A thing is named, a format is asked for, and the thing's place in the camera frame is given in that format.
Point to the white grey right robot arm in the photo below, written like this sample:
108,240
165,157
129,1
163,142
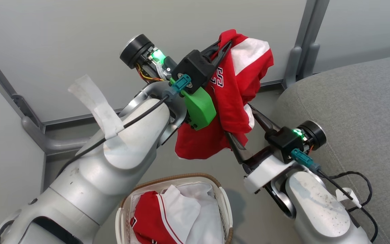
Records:
317,206

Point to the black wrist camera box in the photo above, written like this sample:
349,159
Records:
195,69
283,144

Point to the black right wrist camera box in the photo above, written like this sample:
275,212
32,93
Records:
283,144

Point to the red jersey with navy lettering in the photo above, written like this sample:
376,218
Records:
229,101

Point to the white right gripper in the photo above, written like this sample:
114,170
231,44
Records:
269,171

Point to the grey double partition post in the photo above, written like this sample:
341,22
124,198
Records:
305,44

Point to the grey fabric sofa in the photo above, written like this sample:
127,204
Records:
367,112

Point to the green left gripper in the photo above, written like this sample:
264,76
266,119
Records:
200,108

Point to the red jersey with white piping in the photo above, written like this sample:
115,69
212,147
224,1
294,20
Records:
147,217

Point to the large white tape strip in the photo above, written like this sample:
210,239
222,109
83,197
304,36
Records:
103,108

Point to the white laundry basket brown rim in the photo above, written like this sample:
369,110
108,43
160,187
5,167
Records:
223,203

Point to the small white tape strip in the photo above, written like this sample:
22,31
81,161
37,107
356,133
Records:
345,196

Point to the grey partition post with foot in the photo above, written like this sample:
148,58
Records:
32,130

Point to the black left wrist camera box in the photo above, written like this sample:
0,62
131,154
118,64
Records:
195,69

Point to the white basket liner cloth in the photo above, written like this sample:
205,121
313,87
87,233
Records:
208,217

